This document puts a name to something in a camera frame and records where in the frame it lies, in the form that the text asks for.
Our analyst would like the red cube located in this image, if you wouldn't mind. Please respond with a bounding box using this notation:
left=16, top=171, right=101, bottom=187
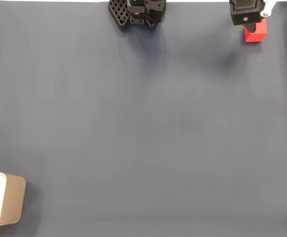
left=244, top=18, right=268, bottom=43

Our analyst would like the beige box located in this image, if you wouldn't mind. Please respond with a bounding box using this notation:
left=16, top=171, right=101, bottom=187
left=0, top=171, right=27, bottom=228

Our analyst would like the blue grey table mat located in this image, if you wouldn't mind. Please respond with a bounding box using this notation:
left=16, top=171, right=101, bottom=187
left=0, top=1, right=287, bottom=237

